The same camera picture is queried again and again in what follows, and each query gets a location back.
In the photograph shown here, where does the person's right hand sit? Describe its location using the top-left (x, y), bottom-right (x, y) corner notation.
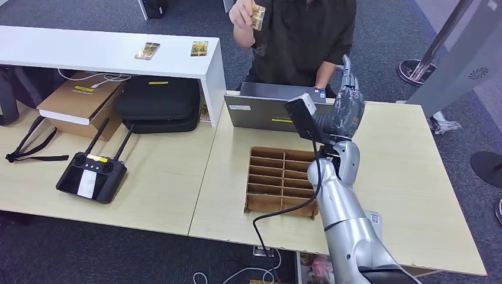
top-left (229, 0), bottom-right (256, 29)

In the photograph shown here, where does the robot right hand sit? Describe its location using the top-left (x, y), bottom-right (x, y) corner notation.
top-left (316, 54), bottom-right (366, 138)

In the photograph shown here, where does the autumn tree printed card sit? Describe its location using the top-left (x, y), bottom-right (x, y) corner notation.
top-left (190, 40), bottom-right (210, 57)

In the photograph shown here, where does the grey laptop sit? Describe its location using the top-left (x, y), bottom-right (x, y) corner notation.
top-left (224, 81), bottom-right (338, 133)

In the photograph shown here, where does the grey card reader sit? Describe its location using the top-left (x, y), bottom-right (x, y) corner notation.
top-left (365, 209), bottom-right (384, 242)

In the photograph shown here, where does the wooden card organizer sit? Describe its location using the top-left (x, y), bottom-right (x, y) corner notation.
top-left (243, 146), bottom-right (319, 220)

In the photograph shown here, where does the person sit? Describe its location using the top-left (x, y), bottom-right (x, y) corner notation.
top-left (229, 0), bottom-right (358, 99)

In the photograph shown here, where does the scenic printed card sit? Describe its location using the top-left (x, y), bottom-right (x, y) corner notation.
top-left (134, 42), bottom-right (162, 61)

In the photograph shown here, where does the black computer tower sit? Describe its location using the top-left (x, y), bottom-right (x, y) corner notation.
top-left (140, 0), bottom-right (168, 20)

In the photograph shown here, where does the clear plastic wrapping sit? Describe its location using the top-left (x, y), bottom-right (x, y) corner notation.
top-left (427, 111), bottom-right (463, 136)

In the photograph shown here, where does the grey panel with swirl logo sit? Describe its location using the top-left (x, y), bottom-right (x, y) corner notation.
top-left (406, 0), bottom-right (502, 118)

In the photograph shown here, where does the black zip case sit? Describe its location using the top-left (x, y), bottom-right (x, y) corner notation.
top-left (115, 75), bottom-right (201, 134)

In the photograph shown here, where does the black round base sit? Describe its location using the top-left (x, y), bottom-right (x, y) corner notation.
top-left (470, 151), bottom-right (502, 190)

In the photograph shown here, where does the pink plastic bag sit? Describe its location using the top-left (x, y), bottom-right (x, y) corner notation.
top-left (311, 256), bottom-right (334, 283)

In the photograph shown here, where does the floor power socket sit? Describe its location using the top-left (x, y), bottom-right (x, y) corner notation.
top-left (253, 246), bottom-right (275, 259)

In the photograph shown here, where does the white desk shelf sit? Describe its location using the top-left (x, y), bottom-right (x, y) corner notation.
top-left (0, 25), bottom-right (227, 128)

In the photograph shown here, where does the cardboard box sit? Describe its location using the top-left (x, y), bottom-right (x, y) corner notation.
top-left (37, 71), bottom-right (126, 142)

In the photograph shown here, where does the black remote controller with antennas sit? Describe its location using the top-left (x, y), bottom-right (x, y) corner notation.
top-left (55, 117), bottom-right (136, 205)

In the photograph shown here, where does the black backpack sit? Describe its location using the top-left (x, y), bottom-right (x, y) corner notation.
top-left (0, 66), bottom-right (75, 127)

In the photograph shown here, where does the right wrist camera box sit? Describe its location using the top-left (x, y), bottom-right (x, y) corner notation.
top-left (284, 92), bottom-right (334, 145)

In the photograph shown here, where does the chrome stanchion post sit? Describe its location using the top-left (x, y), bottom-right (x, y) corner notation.
top-left (397, 0), bottom-right (475, 88)

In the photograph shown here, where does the white charging cable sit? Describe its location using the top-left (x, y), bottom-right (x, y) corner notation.
top-left (57, 69), bottom-right (132, 90)

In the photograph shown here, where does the white floor cable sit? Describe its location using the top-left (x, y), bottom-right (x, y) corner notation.
top-left (192, 248), bottom-right (283, 284)

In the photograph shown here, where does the black strap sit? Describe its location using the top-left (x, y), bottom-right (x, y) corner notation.
top-left (5, 115), bottom-right (70, 164)

